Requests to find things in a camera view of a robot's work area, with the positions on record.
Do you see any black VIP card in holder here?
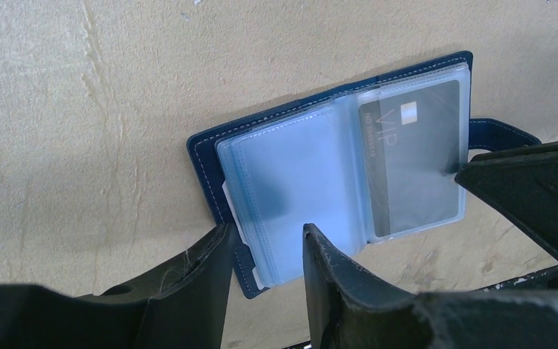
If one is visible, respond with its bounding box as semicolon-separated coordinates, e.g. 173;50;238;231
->
357;79;465;241

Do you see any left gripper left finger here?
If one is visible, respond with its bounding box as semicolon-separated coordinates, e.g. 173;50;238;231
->
0;225;235;348

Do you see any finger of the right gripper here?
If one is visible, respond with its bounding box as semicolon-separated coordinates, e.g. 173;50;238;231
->
455;141;558;261

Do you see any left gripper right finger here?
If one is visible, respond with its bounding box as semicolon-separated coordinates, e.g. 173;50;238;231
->
302;224;558;348

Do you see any blue leather card holder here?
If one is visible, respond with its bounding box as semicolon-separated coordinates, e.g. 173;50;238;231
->
187;51;539;299

